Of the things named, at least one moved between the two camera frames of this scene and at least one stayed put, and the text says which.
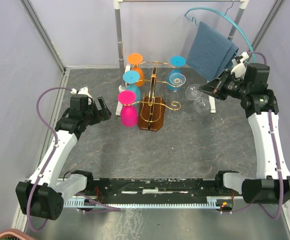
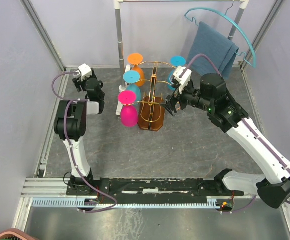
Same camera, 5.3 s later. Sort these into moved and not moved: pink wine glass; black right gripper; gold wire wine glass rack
Moved: black right gripper
Not moved: pink wine glass; gold wire wine glass rack
